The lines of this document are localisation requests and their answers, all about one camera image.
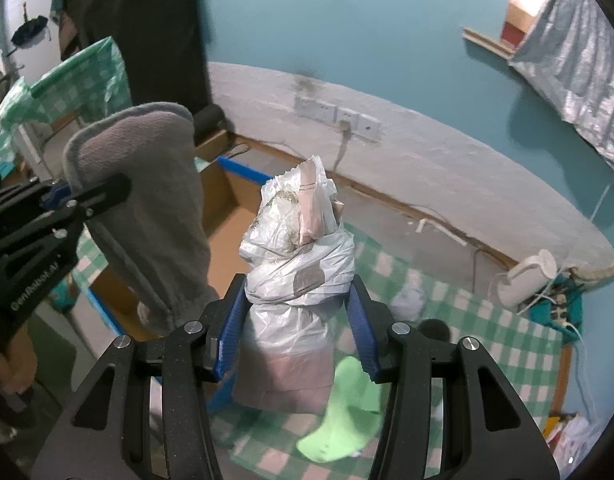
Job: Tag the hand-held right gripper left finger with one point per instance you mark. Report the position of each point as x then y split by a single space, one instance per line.
227 332

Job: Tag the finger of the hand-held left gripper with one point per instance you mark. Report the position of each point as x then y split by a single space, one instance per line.
99 195

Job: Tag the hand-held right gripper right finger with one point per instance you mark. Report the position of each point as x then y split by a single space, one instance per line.
362 335

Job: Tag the grey fleece cloth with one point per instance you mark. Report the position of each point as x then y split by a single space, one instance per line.
152 200

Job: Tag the white plastic bag bundle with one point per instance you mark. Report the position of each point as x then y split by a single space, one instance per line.
292 340

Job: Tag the light green cloth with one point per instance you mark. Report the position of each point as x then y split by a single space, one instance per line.
347 420

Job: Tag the cardboard box with blue edge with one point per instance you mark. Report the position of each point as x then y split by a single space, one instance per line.
232 195

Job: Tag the person's left forearm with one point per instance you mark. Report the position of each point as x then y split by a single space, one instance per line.
12 372

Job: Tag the pale grey-blue cloth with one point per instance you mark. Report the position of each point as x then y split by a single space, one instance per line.
408 304

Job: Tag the black sock ball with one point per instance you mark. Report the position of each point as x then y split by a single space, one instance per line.
434 329

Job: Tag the green checked plastic sheet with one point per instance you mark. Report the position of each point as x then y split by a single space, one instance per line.
82 85

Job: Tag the green checked tablecloth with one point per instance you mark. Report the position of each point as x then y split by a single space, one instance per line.
487 340

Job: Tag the black cylinder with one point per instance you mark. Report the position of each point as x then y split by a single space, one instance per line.
209 122

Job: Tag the black hanging garment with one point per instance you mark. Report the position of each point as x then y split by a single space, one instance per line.
152 35

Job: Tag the white electric kettle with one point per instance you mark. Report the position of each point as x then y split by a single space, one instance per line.
524 282

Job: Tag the dark hanging bag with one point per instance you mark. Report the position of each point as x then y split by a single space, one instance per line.
29 32

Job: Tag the white power strip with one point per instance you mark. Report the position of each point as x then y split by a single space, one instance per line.
557 310

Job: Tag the white plastic bags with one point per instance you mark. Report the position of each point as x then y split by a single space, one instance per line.
569 437

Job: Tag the beige wrapped pipe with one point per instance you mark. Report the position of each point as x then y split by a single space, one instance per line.
599 272

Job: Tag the wooden strip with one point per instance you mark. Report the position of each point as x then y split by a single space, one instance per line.
487 42

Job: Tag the silver foil curtain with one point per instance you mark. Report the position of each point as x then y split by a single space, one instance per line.
582 70

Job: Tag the white wall socket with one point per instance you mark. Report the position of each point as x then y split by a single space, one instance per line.
348 116
326 111
368 126
305 106

